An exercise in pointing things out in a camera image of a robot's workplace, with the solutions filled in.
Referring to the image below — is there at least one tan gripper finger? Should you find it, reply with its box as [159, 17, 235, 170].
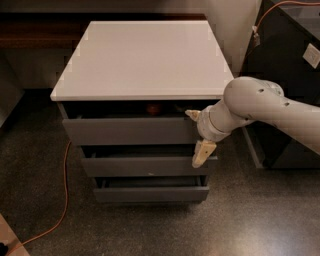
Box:
[192, 140, 217, 168]
[185, 110, 200, 121]

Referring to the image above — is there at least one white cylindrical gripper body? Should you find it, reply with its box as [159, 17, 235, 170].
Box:
[197, 106, 230, 142]

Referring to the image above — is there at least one red apple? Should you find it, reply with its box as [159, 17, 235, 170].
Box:
[146, 103, 162, 116]

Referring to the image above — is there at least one grey top drawer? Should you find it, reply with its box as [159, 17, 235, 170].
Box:
[59, 100, 215, 146]

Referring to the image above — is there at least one grey drawer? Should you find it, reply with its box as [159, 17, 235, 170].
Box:
[94, 176, 209, 203]
[59, 100, 215, 146]
[81, 144, 218, 177]

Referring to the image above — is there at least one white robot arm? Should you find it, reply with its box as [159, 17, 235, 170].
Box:
[185, 76, 320, 168]

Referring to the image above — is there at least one grey bottom drawer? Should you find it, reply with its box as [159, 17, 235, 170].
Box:
[94, 176, 209, 203]

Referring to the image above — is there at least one white counter top cabinet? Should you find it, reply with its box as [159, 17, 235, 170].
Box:
[51, 20, 233, 102]

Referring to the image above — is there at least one grey middle drawer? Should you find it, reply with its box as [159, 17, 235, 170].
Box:
[81, 144, 218, 177]

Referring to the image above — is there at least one dark cabinet on right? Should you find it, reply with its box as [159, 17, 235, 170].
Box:
[241, 0, 320, 169]

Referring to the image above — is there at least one white wall outlet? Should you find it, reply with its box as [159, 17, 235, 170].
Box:
[303, 43, 320, 69]

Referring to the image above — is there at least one orange floor cable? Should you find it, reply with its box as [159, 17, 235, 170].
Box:
[5, 140, 72, 256]

